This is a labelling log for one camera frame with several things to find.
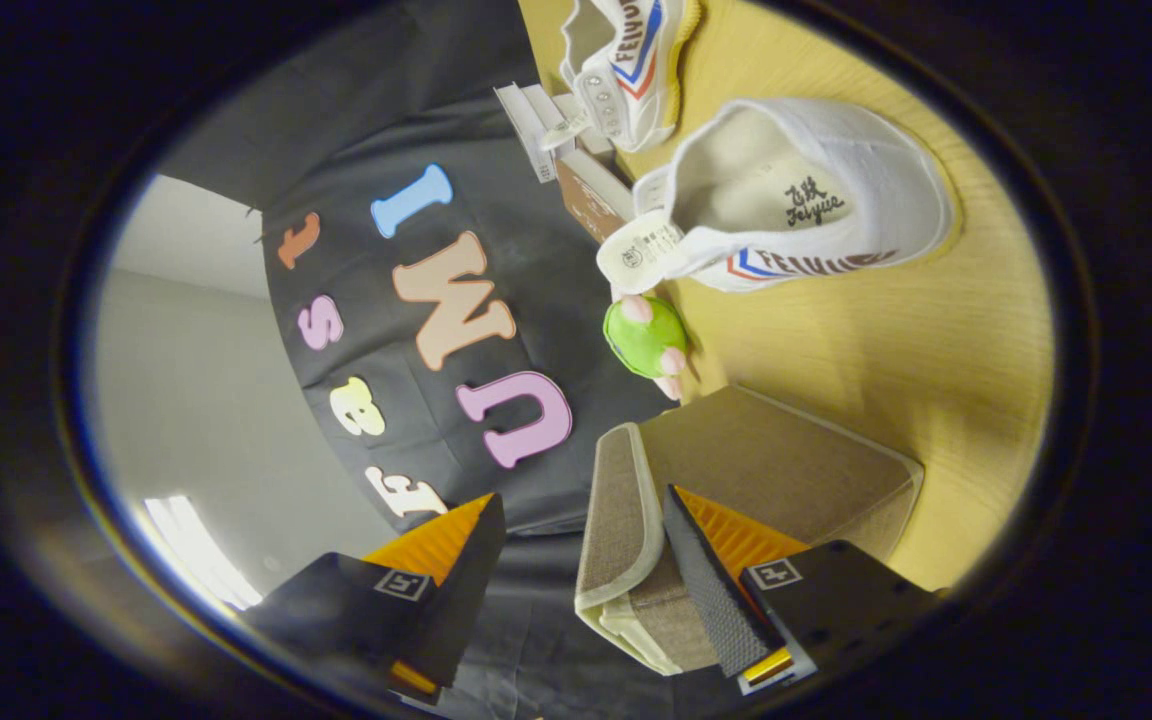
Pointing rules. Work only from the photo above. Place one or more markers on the brown cover book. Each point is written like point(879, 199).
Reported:
point(591, 195)

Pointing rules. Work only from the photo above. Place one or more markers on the white canvas shoe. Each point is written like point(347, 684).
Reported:
point(636, 60)
point(896, 190)

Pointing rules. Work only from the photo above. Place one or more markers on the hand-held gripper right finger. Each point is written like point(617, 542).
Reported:
point(716, 590)

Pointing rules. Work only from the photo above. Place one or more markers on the thick white book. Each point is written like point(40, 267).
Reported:
point(548, 108)

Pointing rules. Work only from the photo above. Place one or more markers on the ceiling light panel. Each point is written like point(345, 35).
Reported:
point(196, 550)

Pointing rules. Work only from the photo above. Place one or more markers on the green and pink plush toy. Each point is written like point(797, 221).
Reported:
point(641, 340)

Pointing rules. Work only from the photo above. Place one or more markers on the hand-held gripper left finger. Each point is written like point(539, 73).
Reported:
point(466, 590)

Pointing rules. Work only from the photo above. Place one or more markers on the white book with dark cover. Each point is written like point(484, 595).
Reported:
point(526, 130)

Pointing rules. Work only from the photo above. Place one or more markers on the beige fabric storage box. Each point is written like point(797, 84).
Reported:
point(786, 460)

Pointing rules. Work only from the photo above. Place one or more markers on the black backdrop cloth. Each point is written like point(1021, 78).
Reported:
point(386, 130)

